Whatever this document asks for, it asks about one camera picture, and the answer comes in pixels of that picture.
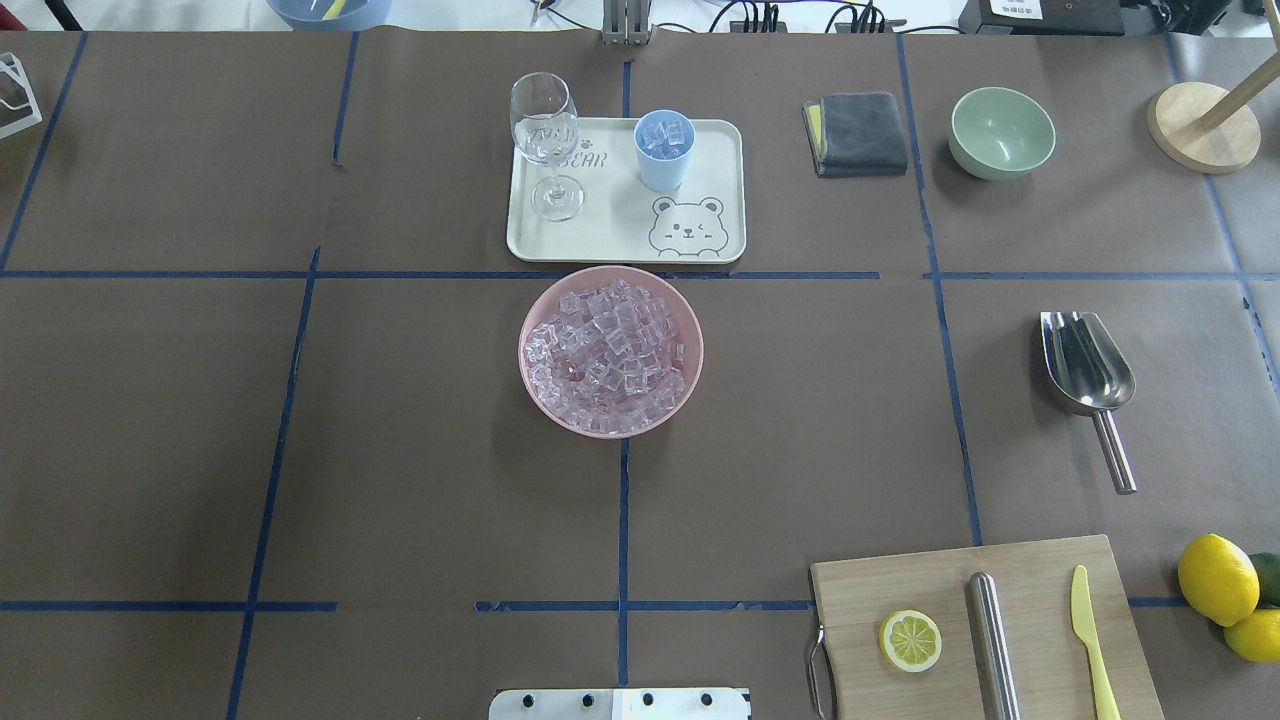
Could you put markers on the steel ice scoop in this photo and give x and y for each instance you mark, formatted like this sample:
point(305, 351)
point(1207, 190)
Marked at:
point(1094, 379)

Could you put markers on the clear ice cubes pile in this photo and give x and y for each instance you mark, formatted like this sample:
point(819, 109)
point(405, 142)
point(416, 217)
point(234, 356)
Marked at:
point(605, 355)

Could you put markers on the light blue cup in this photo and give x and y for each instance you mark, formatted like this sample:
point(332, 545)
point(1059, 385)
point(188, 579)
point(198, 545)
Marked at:
point(664, 175)

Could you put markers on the ice cubes in cup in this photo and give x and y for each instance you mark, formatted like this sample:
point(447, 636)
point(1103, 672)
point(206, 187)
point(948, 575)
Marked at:
point(664, 138)

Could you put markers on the wooden cup stand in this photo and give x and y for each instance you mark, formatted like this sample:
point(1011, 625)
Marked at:
point(1208, 128)

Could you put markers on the pink bowl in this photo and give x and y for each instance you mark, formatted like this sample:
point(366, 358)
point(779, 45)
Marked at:
point(610, 425)

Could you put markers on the cream bear tray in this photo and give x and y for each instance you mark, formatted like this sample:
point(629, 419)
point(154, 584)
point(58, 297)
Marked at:
point(622, 221)

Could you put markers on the clear wine glass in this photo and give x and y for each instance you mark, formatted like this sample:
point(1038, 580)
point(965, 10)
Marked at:
point(545, 127)

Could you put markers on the grey folded cloth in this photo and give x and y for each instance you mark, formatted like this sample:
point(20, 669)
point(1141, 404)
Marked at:
point(856, 135)

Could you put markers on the wooden cutting board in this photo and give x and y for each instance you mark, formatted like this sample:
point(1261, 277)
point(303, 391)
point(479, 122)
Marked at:
point(1049, 665)

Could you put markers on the lemon half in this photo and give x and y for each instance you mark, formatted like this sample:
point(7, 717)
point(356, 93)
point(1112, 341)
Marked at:
point(910, 641)

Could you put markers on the green bowl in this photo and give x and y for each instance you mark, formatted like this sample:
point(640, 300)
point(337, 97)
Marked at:
point(999, 134)

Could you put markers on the steel cylinder muddler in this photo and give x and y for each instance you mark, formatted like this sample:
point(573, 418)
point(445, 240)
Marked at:
point(994, 666)

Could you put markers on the blue basin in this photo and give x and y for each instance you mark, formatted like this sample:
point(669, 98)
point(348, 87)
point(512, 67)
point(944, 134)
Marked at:
point(340, 16)

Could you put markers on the yellow plastic knife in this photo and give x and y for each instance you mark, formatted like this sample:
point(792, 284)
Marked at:
point(1085, 629)

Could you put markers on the yellow lemon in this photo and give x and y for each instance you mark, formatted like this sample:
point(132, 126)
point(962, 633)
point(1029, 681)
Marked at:
point(1255, 638)
point(1218, 580)

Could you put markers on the green lime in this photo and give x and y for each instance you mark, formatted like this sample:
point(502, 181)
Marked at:
point(1266, 565)

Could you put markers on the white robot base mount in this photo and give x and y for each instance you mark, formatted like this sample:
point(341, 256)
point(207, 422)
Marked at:
point(623, 703)

